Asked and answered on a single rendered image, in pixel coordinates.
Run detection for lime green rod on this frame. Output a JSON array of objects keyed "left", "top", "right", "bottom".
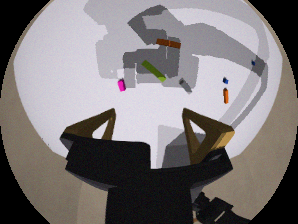
[{"left": 141, "top": 60, "right": 166, "bottom": 82}]

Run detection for grey rod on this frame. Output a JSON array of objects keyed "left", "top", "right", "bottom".
[{"left": 179, "top": 80, "right": 192, "bottom": 95}]

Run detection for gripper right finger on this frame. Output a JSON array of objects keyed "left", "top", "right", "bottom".
[{"left": 182, "top": 108, "right": 235, "bottom": 165}]

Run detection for orange rod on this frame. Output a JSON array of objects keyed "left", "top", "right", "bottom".
[
  {"left": 223, "top": 89, "right": 228, "bottom": 104},
  {"left": 156, "top": 38, "right": 181, "bottom": 49}
]

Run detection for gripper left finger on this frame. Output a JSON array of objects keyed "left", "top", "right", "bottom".
[{"left": 64, "top": 108, "right": 116, "bottom": 140}]

